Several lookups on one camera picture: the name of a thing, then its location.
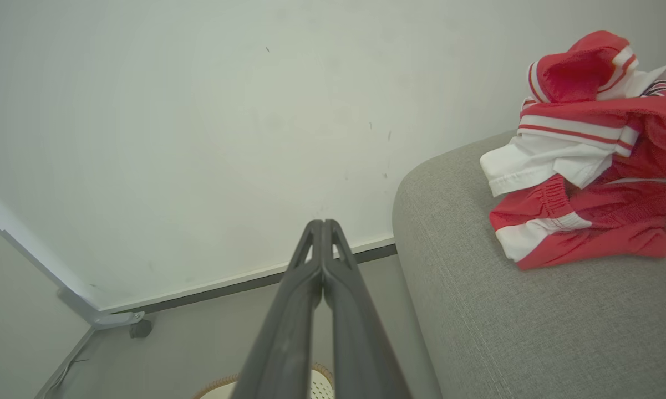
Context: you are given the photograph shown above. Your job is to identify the red shorts with white stripes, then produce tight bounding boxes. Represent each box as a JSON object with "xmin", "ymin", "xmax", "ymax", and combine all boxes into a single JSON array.
[{"xmin": 488, "ymin": 173, "xmax": 666, "ymax": 271}]

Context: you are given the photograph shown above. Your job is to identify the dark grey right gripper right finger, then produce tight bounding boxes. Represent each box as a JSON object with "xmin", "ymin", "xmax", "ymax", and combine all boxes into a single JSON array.
[{"xmin": 323, "ymin": 220, "xmax": 414, "ymax": 399}]

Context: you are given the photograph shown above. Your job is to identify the thin dark floor cable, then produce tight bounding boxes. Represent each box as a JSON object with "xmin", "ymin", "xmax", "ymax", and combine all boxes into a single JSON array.
[{"xmin": 47, "ymin": 357, "xmax": 90, "ymax": 391}]

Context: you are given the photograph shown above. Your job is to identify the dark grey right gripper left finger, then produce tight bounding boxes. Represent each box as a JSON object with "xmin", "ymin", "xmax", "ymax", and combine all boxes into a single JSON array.
[{"xmin": 230, "ymin": 220, "xmax": 325, "ymax": 399}]

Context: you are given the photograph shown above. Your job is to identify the white and black baseboard strip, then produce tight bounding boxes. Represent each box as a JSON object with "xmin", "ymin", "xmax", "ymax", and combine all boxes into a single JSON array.
[{"xmin": 97, "ymin": 238, "xmax": 398, "ymax": 314}]

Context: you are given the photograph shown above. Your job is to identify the grey fabric sofa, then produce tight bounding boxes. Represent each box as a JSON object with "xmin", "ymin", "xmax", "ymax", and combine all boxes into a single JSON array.
[{"xmin": 392, "ymin": 130, "xmax": 666, "ymax": 399}]

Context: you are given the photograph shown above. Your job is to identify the red and white jersey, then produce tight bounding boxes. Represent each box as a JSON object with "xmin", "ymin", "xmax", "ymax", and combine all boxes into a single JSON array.
[{"xmin": 480, "ymin": 30, "xmax": 666, "ymax": 198}]

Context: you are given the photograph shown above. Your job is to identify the white perforated laundry basket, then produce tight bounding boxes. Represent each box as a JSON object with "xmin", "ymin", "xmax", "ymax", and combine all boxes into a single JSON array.
[{"xmin": 193, "ymin": 363, "xmax": 336, "ymax": 399}]

